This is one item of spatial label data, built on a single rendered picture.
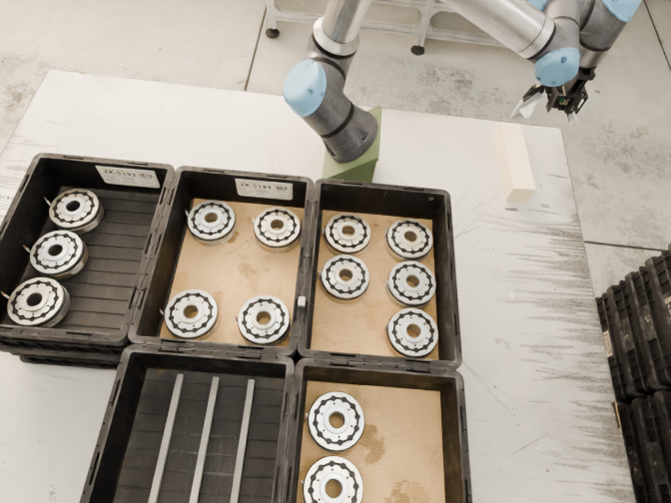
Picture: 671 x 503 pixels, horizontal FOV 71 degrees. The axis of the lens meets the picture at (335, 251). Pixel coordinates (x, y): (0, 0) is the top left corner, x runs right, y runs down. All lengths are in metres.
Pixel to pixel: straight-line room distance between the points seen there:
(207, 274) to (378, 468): 0.51
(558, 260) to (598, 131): 1.60
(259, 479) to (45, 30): 2.75
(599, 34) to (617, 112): 1.93
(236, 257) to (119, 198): 0.32
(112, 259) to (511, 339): 0.93
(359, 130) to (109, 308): 0.70
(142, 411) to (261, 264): 0.37
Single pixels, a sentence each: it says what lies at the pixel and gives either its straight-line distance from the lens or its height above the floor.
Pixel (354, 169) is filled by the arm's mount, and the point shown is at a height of 0.81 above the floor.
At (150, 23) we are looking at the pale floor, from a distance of 3.10.
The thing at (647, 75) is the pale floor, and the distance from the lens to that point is 3.41.
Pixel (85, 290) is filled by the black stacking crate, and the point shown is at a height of 0.83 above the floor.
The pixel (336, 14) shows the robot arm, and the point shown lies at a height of 1.11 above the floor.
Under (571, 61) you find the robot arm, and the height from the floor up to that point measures 1.21.
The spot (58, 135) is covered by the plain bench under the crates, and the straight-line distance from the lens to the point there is 1.57.
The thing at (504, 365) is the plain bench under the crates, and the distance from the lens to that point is 1.18.
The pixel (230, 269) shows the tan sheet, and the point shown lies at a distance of 1.04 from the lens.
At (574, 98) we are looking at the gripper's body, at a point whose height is 1.03.
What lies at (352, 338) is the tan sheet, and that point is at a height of 0.83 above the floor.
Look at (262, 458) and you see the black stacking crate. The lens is 0.92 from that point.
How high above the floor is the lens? 1.75
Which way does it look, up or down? 61 degrees down
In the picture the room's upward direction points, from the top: 8 degrees clockwise
